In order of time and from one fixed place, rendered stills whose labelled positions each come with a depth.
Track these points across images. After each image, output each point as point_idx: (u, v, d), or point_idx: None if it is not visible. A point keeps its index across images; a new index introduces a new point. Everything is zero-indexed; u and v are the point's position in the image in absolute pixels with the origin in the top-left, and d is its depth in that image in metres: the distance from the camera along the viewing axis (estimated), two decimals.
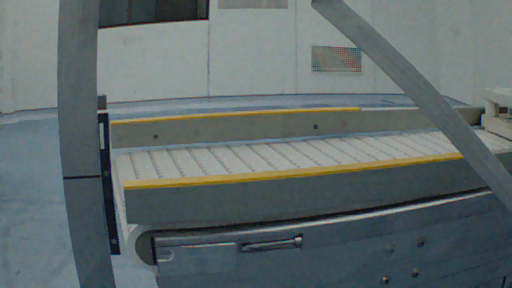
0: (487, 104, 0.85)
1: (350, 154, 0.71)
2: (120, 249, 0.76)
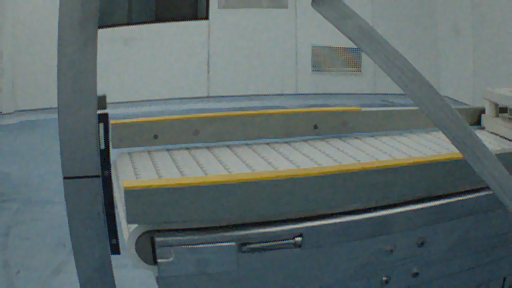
0: (487, 104, 0.85)
1: (350, 154, 0.71)
2: (120, 249, 0.76)
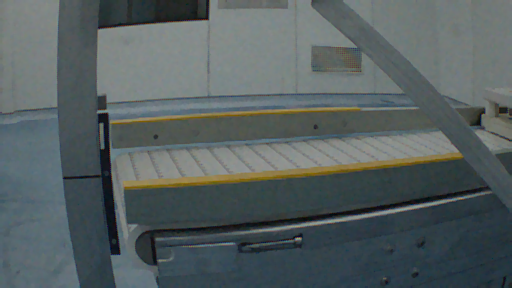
0: (487, 104, 0.85)
1: (350, 154, 0.71)
2: (120, 249, 0.76)
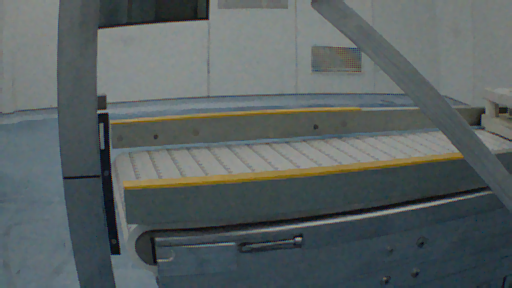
0: (487, 104, 0.85)
1: (350, 154, 0.71)
2: (120, 249, 0.76)
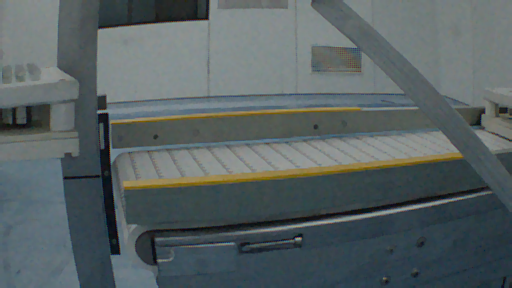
0: (487, 104, 0.85)
1: (350, 154, 0.71)
2: (120, 249, 0.76)
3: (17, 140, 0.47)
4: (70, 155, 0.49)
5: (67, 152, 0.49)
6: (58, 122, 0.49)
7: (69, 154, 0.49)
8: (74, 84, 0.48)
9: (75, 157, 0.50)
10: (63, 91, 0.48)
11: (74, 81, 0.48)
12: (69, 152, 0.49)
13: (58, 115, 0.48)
